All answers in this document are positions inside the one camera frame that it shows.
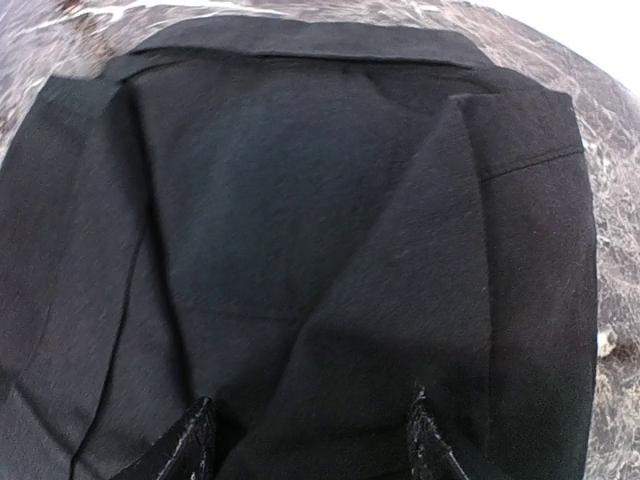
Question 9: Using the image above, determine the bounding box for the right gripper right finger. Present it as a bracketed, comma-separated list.
[407, 385, 470, 480]

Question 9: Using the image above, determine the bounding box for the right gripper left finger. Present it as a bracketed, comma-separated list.
[112, 397, 216, 480]

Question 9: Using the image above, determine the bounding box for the black long sleeve shirt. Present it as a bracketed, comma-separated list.
[1, 16, 597, 479]

